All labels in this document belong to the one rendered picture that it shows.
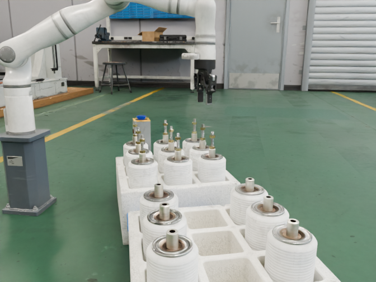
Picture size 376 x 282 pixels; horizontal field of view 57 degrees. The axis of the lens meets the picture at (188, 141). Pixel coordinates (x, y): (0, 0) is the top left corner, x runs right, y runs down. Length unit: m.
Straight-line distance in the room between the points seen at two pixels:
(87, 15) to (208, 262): 0.92
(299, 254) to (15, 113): 1.06
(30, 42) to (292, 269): 1.07
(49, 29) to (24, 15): 5.93
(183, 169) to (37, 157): 0.57
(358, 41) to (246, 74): 1.79
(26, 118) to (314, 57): 5.25
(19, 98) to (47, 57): 3.42
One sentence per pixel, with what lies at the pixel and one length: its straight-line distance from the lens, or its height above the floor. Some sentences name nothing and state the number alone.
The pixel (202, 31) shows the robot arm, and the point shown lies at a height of 0.67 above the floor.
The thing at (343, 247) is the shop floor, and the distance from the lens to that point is 1.26.
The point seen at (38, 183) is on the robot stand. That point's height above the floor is 0.12.
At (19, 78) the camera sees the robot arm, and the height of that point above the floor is 0.50.
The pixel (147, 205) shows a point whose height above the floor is 0.24.
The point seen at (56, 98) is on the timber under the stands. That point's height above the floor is 0.06.
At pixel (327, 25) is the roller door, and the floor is 1.03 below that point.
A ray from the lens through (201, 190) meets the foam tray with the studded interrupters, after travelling 1.14.
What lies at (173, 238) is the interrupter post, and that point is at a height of 0.27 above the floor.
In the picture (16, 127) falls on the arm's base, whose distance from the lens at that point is 1.40.
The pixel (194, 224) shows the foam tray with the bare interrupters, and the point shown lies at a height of 0.14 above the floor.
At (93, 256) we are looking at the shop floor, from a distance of 1.14.
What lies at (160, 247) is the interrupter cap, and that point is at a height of 0.25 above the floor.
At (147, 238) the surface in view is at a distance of 0.76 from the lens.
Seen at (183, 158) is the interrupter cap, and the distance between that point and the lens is 1.17.
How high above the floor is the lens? 0.59
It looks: 14 degrees down
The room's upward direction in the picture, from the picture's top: straight up
